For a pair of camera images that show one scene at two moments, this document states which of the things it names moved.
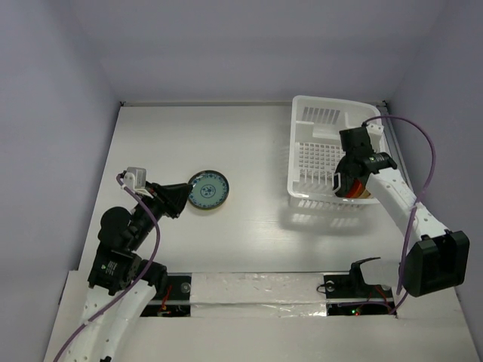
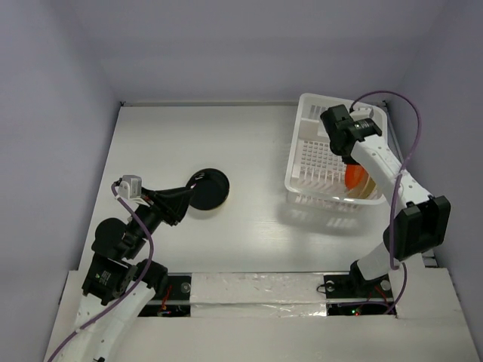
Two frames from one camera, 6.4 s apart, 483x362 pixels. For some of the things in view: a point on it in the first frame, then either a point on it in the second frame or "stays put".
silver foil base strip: (257, 295) stays put
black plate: (348, 173) → (210, 188)
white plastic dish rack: (315, 151) stays put
